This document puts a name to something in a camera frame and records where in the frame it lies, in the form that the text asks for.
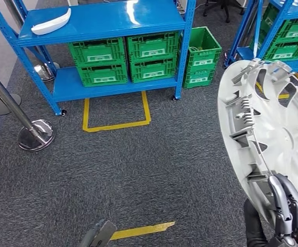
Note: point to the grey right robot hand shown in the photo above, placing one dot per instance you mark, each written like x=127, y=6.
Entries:
x=293, y=221

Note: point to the grey plastic wheel hubcap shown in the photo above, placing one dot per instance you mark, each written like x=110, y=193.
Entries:
x=280, y=136

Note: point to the white plastic trim part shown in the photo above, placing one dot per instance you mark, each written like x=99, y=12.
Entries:
x=51, y=24

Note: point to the yellow floor tape strip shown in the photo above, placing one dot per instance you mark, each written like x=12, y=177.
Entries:
x=143, y=230

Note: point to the black office chair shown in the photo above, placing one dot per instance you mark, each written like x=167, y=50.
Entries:
x=225, y=6

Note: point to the chrome stanchion post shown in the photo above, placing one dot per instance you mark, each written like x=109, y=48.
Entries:
x=35, y=136
x=44, y=73

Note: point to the black stanchion post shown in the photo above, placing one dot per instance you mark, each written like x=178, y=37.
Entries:
x=0, y=107

